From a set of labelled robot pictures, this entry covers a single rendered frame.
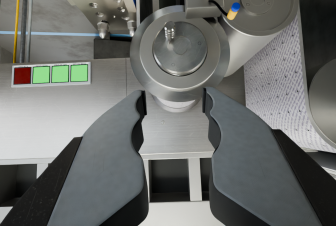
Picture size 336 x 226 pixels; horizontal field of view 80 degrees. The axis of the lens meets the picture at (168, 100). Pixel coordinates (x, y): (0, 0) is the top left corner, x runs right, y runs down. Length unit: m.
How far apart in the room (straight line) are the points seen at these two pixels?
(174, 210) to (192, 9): 0.54
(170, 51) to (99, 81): 0.41
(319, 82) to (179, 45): 0.21
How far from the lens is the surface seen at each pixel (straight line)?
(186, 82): 0.28
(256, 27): 0.34
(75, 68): 0.70
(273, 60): 0.43
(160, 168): 0.71
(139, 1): 0.36
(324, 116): 0.36
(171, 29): 0.27
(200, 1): 0.30
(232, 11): 0.25
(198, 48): 0.29
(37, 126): 0.74
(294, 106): 0.37
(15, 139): 0.78
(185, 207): 0.66
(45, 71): 0.74
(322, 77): 0.37
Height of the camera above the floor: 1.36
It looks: 7 degrees down
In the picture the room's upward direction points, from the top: 178 degrees clockwise
